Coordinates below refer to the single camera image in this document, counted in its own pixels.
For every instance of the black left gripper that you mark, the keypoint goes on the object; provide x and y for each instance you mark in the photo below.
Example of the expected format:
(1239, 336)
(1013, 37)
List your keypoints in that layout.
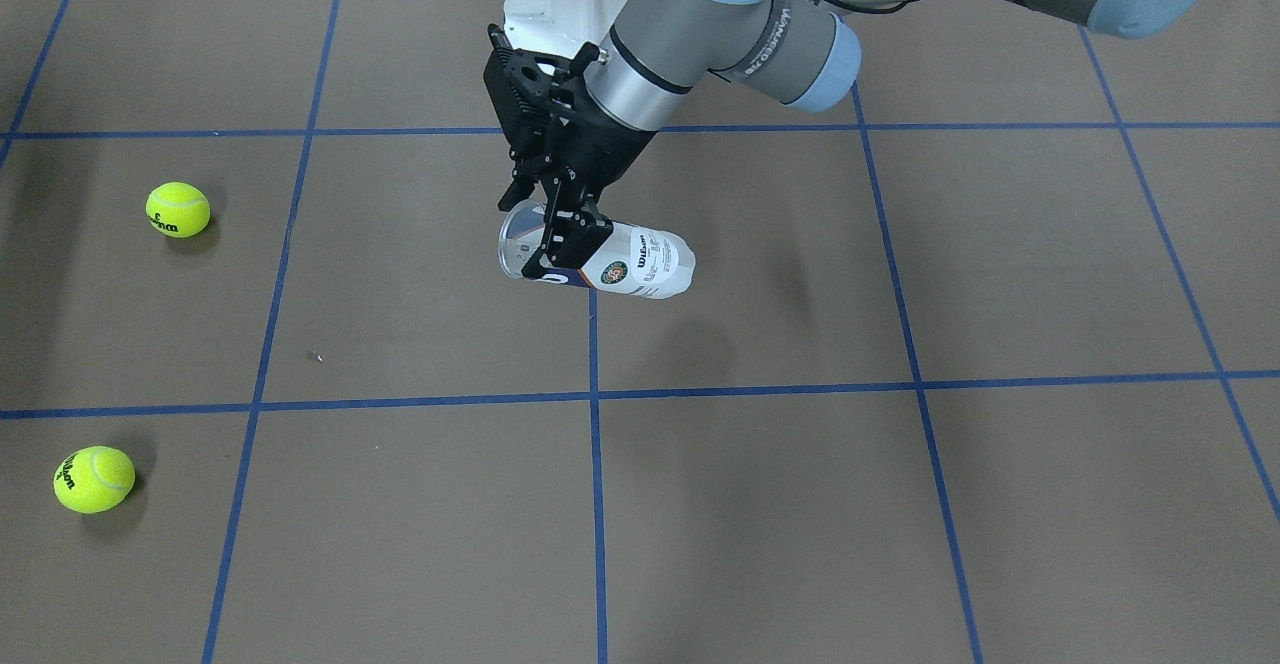
(603, 153)

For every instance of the white Wilson tennis ball can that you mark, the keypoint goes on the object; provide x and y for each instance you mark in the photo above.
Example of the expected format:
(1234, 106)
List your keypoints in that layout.
(636, 260)

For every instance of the yellow tennis ball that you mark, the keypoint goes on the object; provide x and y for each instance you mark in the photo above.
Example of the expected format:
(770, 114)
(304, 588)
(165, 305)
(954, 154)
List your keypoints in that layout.
(94, 479)
(177, 209)

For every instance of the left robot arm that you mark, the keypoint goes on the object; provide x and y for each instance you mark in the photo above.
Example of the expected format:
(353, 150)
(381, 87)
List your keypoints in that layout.
(799, 53)

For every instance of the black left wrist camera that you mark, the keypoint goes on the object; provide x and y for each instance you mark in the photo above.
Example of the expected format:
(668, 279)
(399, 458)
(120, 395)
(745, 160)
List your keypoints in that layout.
(535, 94)

